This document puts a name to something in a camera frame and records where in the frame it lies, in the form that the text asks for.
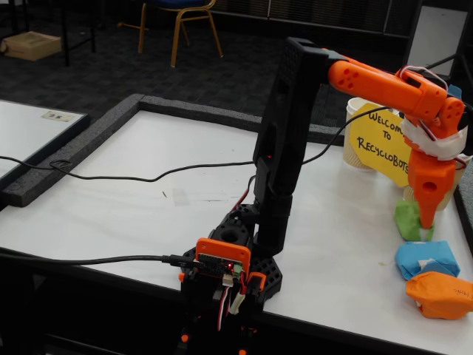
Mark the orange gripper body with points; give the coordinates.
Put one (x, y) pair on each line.
(430, 181)

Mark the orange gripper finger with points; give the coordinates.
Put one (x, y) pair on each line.
(428, 211)

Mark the green paper bundle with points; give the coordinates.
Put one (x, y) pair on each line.
(406, 218)

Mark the blue paper bundle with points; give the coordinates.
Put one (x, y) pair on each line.
(417, 255)

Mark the black and orange robot arm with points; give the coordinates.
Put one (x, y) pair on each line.
(288, 129)

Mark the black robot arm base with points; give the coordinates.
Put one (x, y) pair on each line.
(266, 273)

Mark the ribbed brown paper cup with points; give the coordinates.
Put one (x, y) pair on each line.
(353, 155)
(446, 202)

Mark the yellow handwritten welcome sign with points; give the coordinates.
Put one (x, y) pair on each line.
(373, 148)

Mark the orange paper bundle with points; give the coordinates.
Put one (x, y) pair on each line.
(439, 296)

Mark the blue tape piece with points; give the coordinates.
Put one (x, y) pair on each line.
(456, 91)

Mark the short dark grey foam strip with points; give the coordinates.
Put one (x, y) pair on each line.
(325, 135)

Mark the black metal rod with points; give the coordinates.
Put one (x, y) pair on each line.
(443, 61)

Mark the black framed white table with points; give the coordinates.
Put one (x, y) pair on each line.
(22, 129)
(436, 33)

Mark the orange framed controller board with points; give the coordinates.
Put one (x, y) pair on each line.
(221, 255)

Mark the gold framed blue chair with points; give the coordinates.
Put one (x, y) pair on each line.
(177, 3)

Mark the small paper label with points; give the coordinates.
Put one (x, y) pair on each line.
(57, 116)

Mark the black metal table legs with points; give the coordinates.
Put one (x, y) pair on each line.
(65, 37)

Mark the cardboard box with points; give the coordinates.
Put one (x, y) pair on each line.
(29, 46)

